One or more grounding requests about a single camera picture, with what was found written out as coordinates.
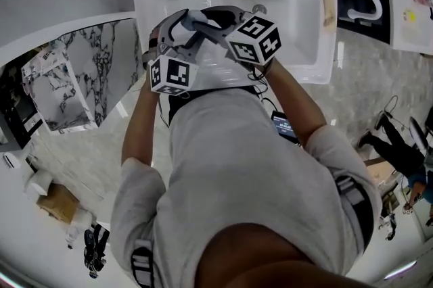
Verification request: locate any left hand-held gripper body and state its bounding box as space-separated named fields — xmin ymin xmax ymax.
xmin=141 ymin=21 xmax=200 ymax=96

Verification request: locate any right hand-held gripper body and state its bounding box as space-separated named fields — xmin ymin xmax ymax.
xmin=216 ymin=7 xmax=282 ymax=67

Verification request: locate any white bar of soap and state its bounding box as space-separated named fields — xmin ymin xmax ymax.
xmin=184 ymin=10 xmax=205 ymax=31

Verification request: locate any person's left forearm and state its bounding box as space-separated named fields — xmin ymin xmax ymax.
xmin=120 ymin=79 xmax=160 ymax=166

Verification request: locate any person's right forearm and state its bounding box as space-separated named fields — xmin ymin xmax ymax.
xmin=262 ymin=58 xmax=328 ymax=147

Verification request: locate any white ceramic sink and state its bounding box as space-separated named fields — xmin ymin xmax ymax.
xmin=129 ymin=0 xmax=338 ymax=92

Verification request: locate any black device with screen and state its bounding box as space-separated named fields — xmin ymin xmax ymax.
xmin=270 ymin=110 xmax=301 ymax=146

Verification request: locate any marble patterned cabinet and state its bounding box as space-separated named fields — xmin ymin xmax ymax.
xmin=20 ymin=43 xmax=99 ymax=136

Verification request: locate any person's grey shirt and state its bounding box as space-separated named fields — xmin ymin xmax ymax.
xmin=110 ymin=85 xmax=383 ymax=288

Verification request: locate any black box appliance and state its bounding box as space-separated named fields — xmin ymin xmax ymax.
xmin=0 ymin=99 xmax=44 ymax=151

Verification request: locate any cardboard box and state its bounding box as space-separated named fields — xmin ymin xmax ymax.
xmin=36 ymin=183 xmax=81 ymax=224

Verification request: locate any black floor equipment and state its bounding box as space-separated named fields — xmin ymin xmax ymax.
xmin=83 ymin=223 xmax=111 ymax=279

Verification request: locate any black cable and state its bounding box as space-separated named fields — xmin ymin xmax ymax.
xmin=248 ymin=63 xmax=280 ymax=112

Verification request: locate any wooden brush handle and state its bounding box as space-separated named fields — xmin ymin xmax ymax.
xmin=320 ymin=0 xmax=338 ymax=28

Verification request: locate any grey harness strap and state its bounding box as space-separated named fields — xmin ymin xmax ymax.
xmin=334 ymin=174 xmax=375 ymax=254
xmin=131 ymin=238 xmax=156 ymax=288

